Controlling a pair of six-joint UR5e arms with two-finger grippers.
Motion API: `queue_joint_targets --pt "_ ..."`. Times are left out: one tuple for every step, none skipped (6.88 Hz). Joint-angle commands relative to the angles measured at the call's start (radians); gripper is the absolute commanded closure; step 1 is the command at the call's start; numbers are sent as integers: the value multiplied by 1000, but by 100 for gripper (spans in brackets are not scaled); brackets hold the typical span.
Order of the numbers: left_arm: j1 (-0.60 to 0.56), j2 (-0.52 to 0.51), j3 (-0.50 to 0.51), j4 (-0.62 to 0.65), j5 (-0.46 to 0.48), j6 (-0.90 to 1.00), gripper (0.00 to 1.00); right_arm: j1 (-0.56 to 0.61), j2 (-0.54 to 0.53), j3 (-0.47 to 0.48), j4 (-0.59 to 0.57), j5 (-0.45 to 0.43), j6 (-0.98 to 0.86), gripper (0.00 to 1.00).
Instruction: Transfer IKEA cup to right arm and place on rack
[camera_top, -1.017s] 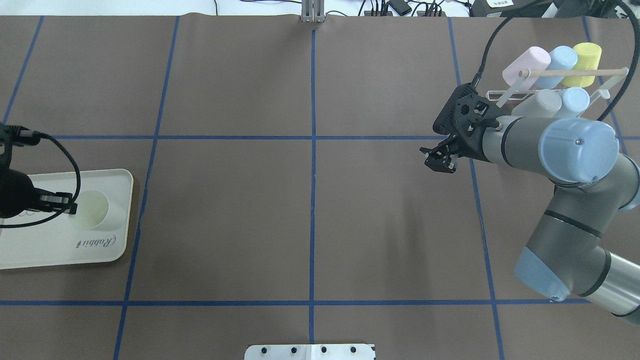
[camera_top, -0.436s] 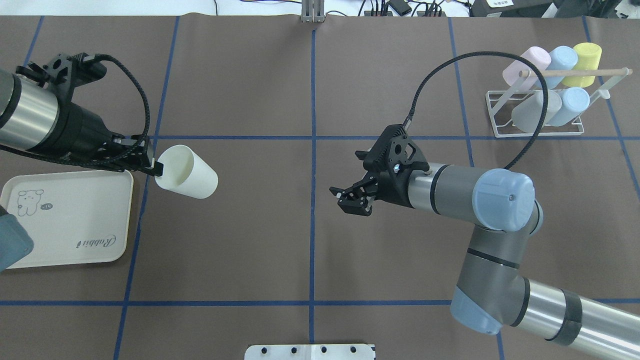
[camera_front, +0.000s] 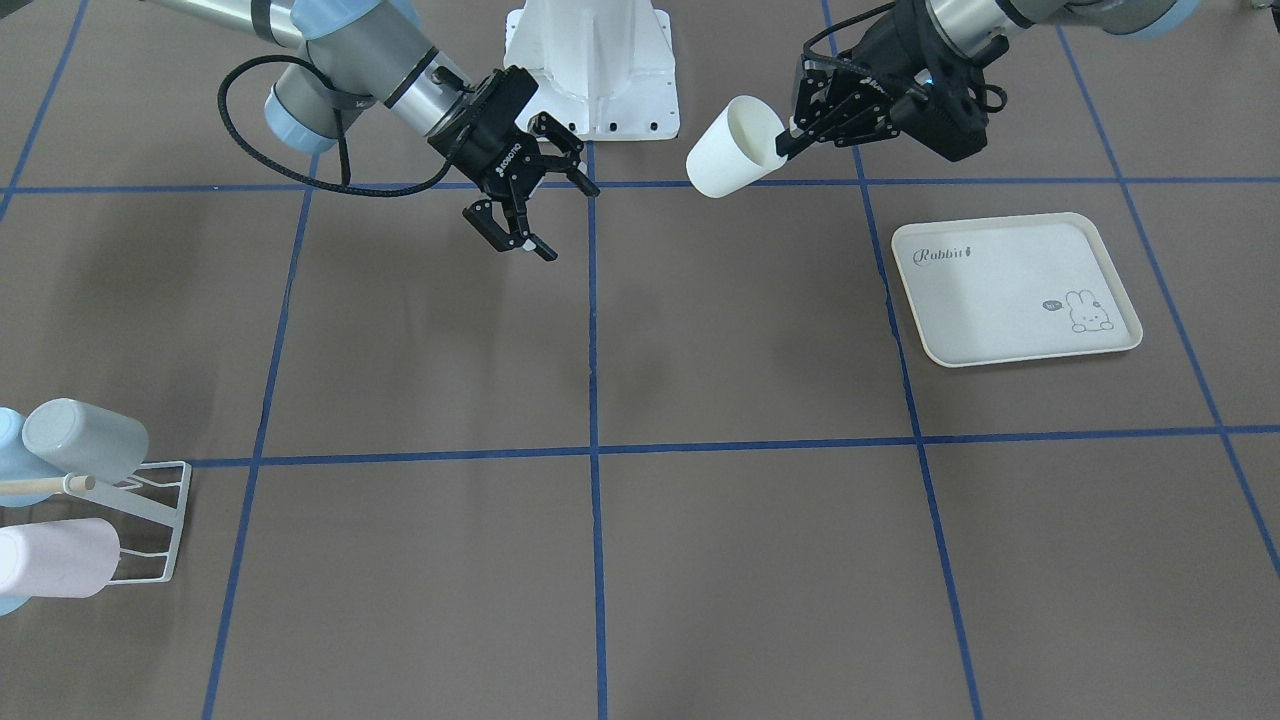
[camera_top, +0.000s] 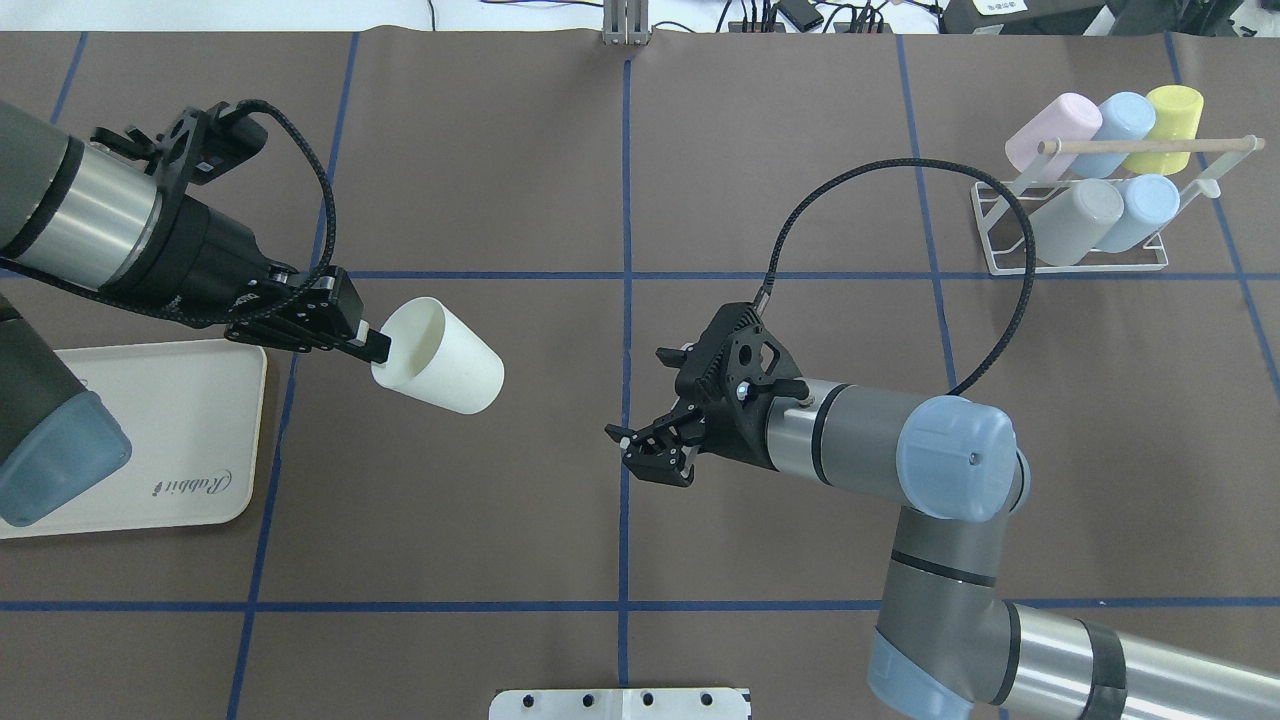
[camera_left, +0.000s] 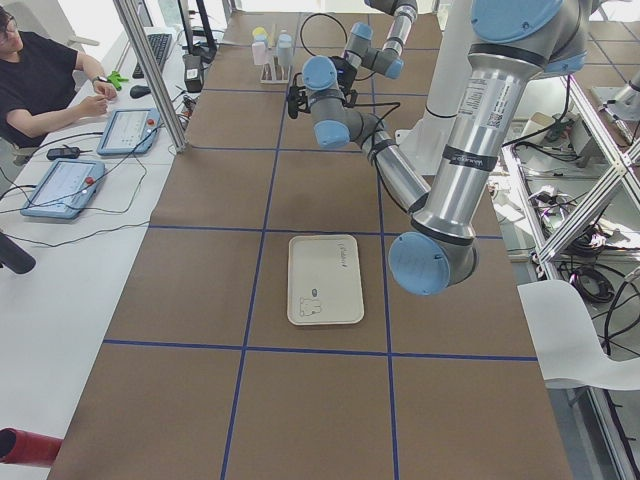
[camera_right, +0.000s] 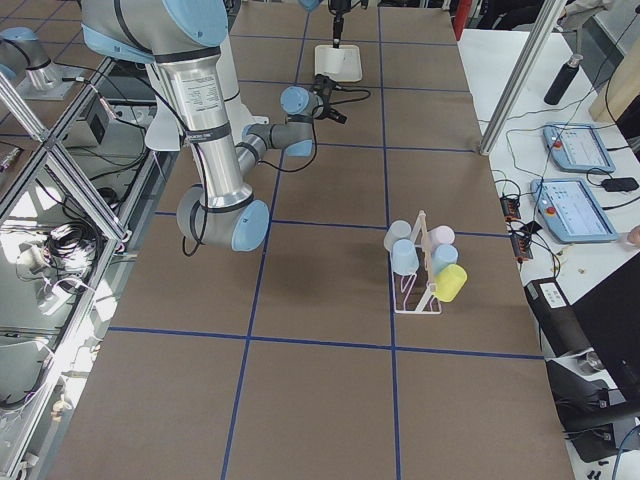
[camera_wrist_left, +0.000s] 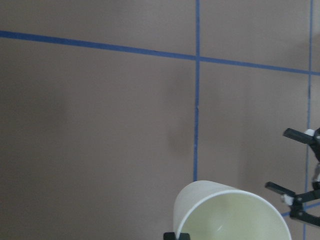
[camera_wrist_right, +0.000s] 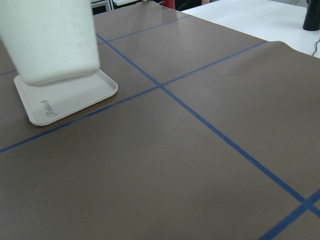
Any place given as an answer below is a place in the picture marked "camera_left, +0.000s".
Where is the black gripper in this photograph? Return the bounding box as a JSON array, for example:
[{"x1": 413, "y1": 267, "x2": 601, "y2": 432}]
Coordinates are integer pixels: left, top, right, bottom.
[{"x1": 330, "y1": 56, "x2": 358, "y2": 108}]

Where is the grey plastic cup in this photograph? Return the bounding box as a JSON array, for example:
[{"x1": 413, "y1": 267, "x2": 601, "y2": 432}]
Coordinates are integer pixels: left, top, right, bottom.
[{"x1": 276, "y1": 41, "x2": 293, "y2": 70}]

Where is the pink plastic cup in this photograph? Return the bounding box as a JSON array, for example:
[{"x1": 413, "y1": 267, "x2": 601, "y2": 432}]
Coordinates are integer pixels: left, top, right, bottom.
[{"x1": 251, "y1": 41, "x2": 268, "y2": 66}]

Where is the yellow plastic cup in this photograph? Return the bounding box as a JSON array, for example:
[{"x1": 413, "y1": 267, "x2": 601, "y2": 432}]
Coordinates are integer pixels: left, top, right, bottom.
[{"x1": 252, "y1": 26, "x2": 269, "y2": 45}]

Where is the blue plastic cup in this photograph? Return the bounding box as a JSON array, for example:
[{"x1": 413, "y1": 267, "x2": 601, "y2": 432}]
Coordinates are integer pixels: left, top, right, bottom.
[{"x1": 278, "y1": 32, "x2": 292, "y2": 44}]

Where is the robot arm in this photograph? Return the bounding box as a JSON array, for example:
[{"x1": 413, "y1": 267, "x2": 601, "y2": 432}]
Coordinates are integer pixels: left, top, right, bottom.
[
  {"x1": 302, "y1": 1, "x2": 597, "y2": 295},
  {"x1": 330, "y1": 0, "x2": 418, "y2": 105}
]

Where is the black power adapter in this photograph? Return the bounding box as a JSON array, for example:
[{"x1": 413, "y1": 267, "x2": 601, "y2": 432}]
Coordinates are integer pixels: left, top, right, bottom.
[{"x1": 182, "y1": 54, "x2": 204, "y2": 93}]

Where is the black keyboard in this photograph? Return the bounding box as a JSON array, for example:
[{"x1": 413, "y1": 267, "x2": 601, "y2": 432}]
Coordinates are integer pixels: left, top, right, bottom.
[{"x1": 132, "y1": 33, "x2": 173, "y2": 80}]

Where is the black computer mouse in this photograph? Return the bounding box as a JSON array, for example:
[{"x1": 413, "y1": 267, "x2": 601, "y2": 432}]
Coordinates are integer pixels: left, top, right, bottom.
[{"x1": 129, "y1": 85, "x2": 151, "y2": 99}]

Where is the cream rabbit print tray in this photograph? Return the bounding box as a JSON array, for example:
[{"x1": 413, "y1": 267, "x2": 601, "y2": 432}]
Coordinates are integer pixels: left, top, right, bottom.
[{"x1": 287, "y1": 234, "x2": 364, "y2": 326}]

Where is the far blue teach pendant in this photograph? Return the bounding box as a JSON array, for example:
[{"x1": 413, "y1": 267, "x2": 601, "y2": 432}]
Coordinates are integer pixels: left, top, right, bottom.
[{"x1": 96, "y1": 108, "x2": 160, "y2": 156}]

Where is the blue teach pendant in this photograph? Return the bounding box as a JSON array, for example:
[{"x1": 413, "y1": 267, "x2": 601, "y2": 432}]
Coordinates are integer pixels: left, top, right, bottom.
[
  {"x1": 20, "y1": 159, "x2": 106, "y2": 220},
  {"x1": 96, "y1": 108, "x2": 160, "y2": 156}
]

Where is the green toy figure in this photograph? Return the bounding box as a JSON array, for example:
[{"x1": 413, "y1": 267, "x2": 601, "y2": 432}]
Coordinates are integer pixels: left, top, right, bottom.
[{"x1": 107, "y1": 70, "x2": 129, "y2": 91}]

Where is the near blue teach pendant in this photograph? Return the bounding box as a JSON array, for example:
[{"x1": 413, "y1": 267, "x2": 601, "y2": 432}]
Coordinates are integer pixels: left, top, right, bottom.
[{"x1": 20, "y1": 159, "x2": 106, "y2": 220}]

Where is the seated person black shirt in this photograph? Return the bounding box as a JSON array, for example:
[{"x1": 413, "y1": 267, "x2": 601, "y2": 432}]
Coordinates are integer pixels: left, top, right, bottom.
[{"x1": 0, "y1": 12, "x2": 123, "y2": 150}]

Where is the white paper sheet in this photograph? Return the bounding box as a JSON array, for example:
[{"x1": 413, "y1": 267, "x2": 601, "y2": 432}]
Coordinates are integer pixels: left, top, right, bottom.
[{"x1": 518, "y1": 279, "x2": 639, "y2": 391}]

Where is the red cylinder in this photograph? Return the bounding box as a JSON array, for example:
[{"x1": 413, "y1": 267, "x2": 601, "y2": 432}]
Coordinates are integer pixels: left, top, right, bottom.
[{"x1": 1, "y1": 428, "x2": 63, "y2": 468}]

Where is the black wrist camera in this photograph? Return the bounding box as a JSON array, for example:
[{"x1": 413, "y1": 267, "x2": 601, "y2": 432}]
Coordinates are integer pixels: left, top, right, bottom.
[{"x1": 286, "y1": 73, "x2": 309, "y2": 120}]

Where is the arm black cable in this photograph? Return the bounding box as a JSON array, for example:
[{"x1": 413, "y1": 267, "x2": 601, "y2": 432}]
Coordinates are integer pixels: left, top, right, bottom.
[
  {"x1": 298, "y1": 12, "x2": 376, "y2": 81},
  {"x1": 349, "y1": 101, "x2": 416, "y2": 216}
]

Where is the white wire cup rack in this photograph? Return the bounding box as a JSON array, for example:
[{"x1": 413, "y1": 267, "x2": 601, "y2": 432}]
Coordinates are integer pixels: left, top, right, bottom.
[{"x1": 260, "y1": 23, "x2": 294, "y2": 84}]

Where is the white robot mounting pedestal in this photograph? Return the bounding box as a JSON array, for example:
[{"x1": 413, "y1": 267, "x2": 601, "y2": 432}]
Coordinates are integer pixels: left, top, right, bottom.
[{"x1": 394, "y1": 0, "x2": 481, "y2": 176}]

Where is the aluminium frame post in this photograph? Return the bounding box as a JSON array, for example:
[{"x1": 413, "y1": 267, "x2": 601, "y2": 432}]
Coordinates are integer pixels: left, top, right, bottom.
[{"x1": 113, "y1": 0, "x2": 187, "y2": 153}]

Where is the black cylinder handle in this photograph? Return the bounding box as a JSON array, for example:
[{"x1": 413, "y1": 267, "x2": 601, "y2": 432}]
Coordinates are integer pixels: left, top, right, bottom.
[{"x1": 0, "y1": 233, "x2": 36, "y2": 274}]

